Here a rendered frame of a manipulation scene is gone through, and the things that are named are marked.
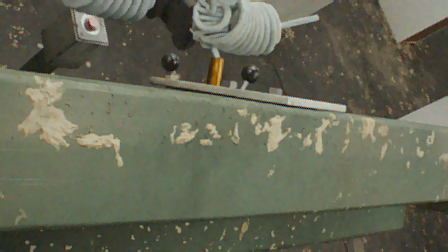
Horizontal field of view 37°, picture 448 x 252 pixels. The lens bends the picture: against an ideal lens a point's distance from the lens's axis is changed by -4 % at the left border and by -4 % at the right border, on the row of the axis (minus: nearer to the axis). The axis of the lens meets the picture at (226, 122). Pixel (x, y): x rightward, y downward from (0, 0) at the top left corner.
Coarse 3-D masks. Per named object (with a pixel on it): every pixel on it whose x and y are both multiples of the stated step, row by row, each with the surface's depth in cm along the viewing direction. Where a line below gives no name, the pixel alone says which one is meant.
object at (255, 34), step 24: (72, 0) 59; (96, 0) 59; (120, 0) 60; (144, 0) 62; (240, 0) 73; (192, 24) 75; (216, 24) 72; (240, 24) 73; (264, 24) 76; (288, 24) 80; (240, 48) 76; (264, 48) 78
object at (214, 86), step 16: (224, 0) 72; (192, 16) 75; (208, 16) 73; (224, 32) 76; (208, 48) 76; (160, 80) 73; (176, 80) 72; (208, 80) 74; (224, 80) 68; (240, 96) 66; (256, 96) 64; (272, 96) 63
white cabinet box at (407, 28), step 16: (384, 0) 614; (400, 0) 604; (416, 0) 595; (432, 0) 585; (400, 16) 606; (416, 16) 596; (432, 16) 587; (400, 32) 608; (416, 32) 598; (432, 32) 629
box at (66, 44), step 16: (64, 16) 197; (80, 16) 196; (96, 16) 200; (48, 32) 202; (64, 32) 196; (80, 32) 193; (48, 48) 201; (64, 48) 195; (80, 48) 197; (96, 48) 200; (48, 64) 201; (64, 64) 204; (80, 64) 207
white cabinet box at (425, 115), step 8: (432, 104) 476; (440, 104) 472; (416, 112) 484; (424, 112) 480; (432, 112) 476; (440, 112) 472; (400, 120) 492; (408, 120) 488; (416, 120) 484; (424, 120) 481; (432, 120) 477; (440, 120) 473
